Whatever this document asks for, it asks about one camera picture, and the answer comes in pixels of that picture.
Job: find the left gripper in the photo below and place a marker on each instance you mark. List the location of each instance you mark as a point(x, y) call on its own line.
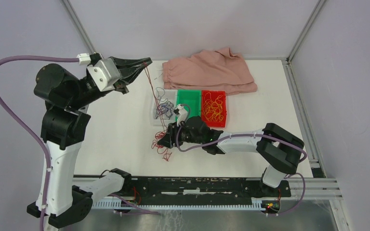
point(127, 76)

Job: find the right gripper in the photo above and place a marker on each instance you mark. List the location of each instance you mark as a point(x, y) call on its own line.
point(170, 138)

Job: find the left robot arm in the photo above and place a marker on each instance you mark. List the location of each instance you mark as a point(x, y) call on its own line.
point(63, 131)

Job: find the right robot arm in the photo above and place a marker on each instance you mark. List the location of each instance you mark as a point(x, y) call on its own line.
point(282, 150)

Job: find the white plastic bin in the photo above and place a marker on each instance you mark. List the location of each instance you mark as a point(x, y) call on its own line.
point(162, 106)

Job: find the green plastic bin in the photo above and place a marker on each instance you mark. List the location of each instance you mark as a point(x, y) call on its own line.
point(192, 98)

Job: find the red plastic bin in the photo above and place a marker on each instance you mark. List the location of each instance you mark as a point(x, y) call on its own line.
point(213, 108)

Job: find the pink cloth shorts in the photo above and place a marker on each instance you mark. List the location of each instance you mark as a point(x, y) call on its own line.
point(219, 70)

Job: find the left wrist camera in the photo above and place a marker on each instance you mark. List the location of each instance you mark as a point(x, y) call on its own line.
point(104, 73)

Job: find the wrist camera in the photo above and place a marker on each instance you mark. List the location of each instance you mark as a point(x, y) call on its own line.
point(104, 73)
point(182, 112)

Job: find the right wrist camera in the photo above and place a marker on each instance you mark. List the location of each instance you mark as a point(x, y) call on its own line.
point(182, 112)

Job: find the white cable duct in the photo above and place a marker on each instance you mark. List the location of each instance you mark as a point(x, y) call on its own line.
point(114, 203)

